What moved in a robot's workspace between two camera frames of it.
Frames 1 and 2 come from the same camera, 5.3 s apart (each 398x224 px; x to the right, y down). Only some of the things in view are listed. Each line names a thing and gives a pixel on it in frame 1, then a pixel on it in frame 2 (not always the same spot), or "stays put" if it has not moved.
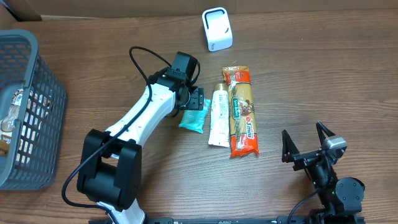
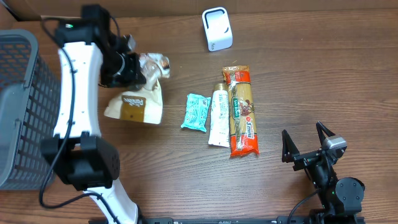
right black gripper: x=290 y=150 stays put
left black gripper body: x=196 y=99 -> x=120 y=70
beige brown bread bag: x=9 y=122 -> x=143 y=105
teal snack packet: x=195 y=119 stays put
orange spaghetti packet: x=242 y=134 stays put
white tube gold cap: x=219 y=125 stays put
